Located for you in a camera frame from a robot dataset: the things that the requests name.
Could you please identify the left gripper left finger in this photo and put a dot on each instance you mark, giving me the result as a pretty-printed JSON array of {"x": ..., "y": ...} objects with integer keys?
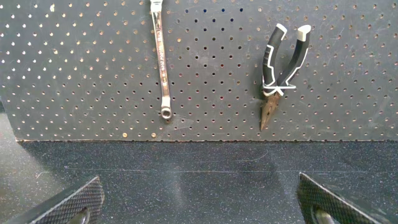
[{"x": 77, "y": 202}]

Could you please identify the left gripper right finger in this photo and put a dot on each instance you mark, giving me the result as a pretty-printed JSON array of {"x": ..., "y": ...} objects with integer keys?
[{"x": 323, "y": 199}]

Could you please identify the black and white pliers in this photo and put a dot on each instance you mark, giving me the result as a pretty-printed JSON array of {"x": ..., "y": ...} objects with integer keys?
[{"x": 269, "y": 62}]

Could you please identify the wrench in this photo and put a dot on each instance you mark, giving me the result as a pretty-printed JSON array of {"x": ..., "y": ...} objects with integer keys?
[{"x": 161, "y": 62}]

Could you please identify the black pegboard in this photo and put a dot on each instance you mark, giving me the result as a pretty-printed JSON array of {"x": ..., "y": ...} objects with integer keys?
[{"x": 62, "y": 77}]

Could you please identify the metal hook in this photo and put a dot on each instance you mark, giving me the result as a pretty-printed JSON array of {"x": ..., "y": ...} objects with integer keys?
[{"x": 289, "y": 87}]

